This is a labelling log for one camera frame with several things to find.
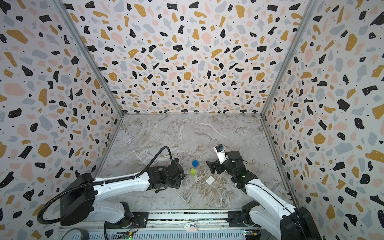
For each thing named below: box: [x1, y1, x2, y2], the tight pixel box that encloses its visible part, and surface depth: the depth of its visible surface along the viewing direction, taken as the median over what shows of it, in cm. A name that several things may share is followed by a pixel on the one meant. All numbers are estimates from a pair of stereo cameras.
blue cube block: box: [192, 160, 199, 168], surface depth 95 cm
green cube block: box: [190, 168, 197, 176], surface depth 91 cm
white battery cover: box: [205, 175, 215, 186], surface depth 89 cm
